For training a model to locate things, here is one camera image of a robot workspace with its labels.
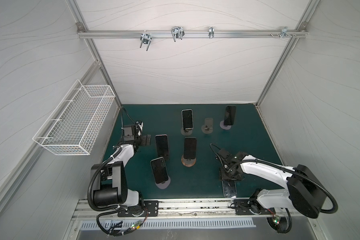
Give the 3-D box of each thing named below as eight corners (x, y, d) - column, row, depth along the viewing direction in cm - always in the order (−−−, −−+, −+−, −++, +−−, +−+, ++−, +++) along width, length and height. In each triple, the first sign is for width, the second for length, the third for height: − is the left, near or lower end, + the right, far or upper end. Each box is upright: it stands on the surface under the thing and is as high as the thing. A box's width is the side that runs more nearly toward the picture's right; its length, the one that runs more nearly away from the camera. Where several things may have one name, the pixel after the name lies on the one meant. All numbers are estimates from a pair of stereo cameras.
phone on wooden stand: (183, 161, 92) (183, 147, 78) (183, 152, 96) (183, 137, 82) (195, 161, 92) (197, 148, 78) (194, 152, 96) (196, 137, 82)
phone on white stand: (182, 133, 105) (182, 119, 92) (181, 124, 111) (181, 109, 98) (192, 133, 106) (193, 118, 93) (191, 123, 111) (192, 108, 98)
